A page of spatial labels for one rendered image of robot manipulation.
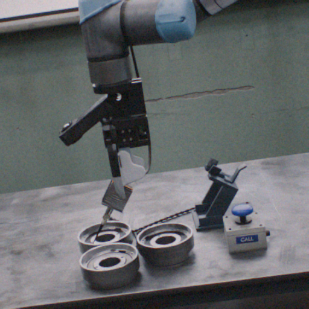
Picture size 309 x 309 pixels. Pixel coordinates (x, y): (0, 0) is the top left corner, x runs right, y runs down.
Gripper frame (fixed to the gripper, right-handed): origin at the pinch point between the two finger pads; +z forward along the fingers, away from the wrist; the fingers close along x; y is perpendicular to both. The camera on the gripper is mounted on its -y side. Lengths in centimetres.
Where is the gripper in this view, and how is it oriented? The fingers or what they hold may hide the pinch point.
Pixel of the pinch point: (119, 189)
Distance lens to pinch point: 118.8
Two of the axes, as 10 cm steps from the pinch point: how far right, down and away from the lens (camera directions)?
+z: 1.4, 9.4, 3.0
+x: -0.5, -2.9, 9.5
